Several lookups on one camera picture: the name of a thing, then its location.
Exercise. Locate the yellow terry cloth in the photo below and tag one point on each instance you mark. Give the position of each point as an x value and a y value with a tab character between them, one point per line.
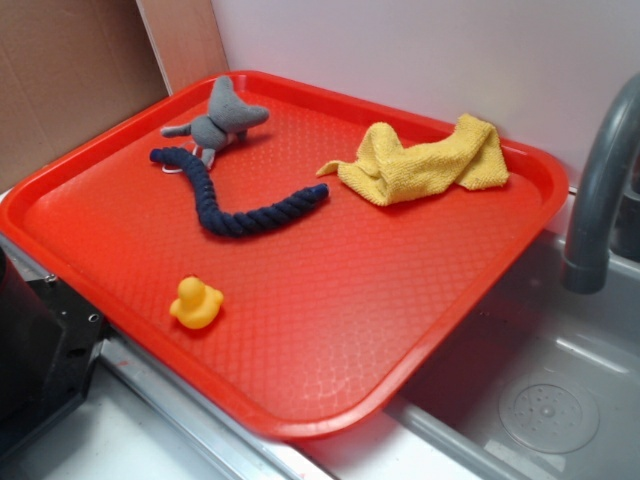
385	172

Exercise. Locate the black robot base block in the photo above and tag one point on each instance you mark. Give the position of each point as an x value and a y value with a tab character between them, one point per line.
50	339

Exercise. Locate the red plastic tray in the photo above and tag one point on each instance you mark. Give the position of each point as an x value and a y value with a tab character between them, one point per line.
322	320

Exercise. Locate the yellow rubber duck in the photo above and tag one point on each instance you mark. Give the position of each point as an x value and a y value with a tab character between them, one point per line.
197	304

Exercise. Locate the grey plush mouse toy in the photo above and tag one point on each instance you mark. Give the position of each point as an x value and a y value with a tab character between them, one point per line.
228	118

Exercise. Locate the grey plastic sink basin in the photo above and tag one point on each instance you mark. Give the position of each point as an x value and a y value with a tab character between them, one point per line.
528	323

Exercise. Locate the grey sink faucet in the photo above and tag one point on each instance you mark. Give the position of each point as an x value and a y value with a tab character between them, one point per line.
605	214

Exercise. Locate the round sink drain cover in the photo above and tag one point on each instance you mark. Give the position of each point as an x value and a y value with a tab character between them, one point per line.
548	413

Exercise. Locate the brown cardboard panel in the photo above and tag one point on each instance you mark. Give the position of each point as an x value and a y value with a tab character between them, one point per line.
71	70

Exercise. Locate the navy blue rope toy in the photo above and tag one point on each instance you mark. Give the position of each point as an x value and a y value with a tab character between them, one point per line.
240	224

